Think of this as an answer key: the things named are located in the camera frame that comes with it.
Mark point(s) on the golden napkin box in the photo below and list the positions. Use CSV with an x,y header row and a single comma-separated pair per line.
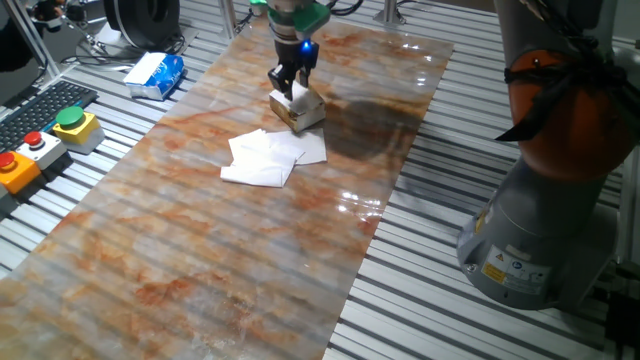
x,y
295,120

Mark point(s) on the red button white box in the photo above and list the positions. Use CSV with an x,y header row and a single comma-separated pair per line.
x,y
42,150

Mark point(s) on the black keyboard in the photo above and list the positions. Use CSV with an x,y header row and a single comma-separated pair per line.
x,y
40,112

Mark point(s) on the silver metal rod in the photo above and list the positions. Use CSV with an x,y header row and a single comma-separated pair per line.
x,y
75,27

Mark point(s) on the green wrist adapter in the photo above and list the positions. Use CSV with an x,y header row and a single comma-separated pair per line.
x,y
310,17

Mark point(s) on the aluminium frame post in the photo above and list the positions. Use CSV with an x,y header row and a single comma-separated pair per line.
x,y
32,42
390,12
228,17

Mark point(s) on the white loose napkin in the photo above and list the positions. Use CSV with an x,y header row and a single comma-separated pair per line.
x,y
312,147
260,165

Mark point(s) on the orange marble pattern mat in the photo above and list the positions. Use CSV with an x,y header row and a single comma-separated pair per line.
x,y
200,250

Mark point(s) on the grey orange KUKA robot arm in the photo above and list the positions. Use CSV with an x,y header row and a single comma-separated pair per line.
x,y
540,225

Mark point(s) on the green button yellow box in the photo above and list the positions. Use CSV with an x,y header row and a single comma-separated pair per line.
x,y
77,130

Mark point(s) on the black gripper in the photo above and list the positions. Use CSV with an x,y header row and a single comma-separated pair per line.
x,y
292,52

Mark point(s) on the black round device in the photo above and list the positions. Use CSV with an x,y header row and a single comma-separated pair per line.
x,y
142,17

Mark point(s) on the red button orange box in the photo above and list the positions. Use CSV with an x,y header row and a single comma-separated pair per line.
x,y
17,172

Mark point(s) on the blue white tissue pack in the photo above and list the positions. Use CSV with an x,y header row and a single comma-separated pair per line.
x,y
155,75

